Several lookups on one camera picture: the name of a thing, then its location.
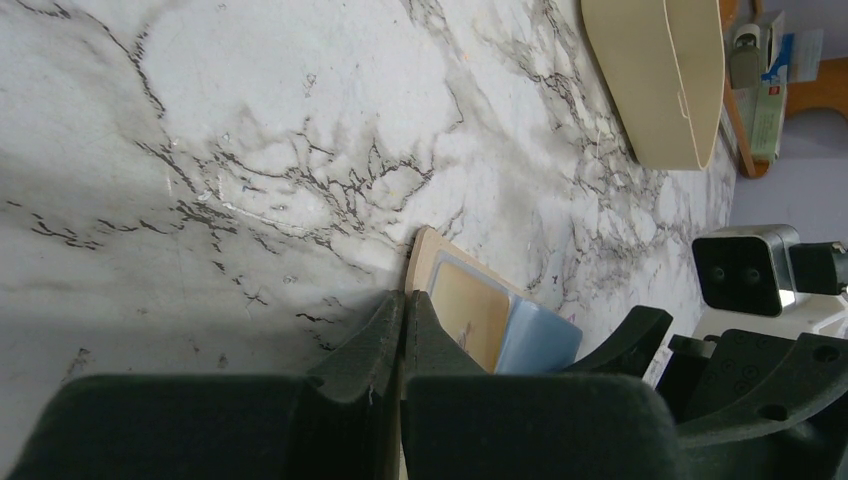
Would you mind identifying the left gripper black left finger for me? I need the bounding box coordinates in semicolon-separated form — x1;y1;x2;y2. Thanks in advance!
10;291;405;479

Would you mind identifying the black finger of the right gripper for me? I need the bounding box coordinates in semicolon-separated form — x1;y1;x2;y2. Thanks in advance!
656;329;847;449
563;305;673;378

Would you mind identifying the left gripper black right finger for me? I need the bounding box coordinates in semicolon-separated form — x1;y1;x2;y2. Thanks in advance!
401;291;683;479

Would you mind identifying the beige card holder wallet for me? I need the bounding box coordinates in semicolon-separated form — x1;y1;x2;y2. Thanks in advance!
405;226;583;375

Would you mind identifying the beige oval tray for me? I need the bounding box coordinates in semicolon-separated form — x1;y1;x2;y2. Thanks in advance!
580;0;725;171

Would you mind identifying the wooden shelf rack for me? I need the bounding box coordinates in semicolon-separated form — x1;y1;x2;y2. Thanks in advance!
719;1;847;179

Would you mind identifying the grey metal clip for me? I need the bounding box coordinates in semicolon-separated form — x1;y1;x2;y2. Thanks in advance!
728;23;762;90

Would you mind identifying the white printed package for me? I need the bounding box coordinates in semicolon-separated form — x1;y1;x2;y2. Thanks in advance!
748;10;824;163

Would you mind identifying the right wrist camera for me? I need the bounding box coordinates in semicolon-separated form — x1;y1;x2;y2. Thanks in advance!
691;223;848;318

